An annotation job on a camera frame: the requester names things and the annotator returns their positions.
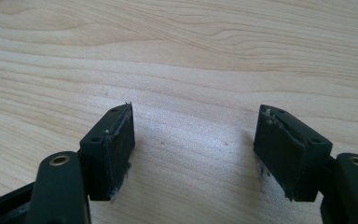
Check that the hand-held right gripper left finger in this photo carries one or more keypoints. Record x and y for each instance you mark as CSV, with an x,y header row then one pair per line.
x,y
105,158

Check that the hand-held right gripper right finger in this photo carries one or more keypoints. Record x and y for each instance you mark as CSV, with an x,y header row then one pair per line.
x,y
289,155

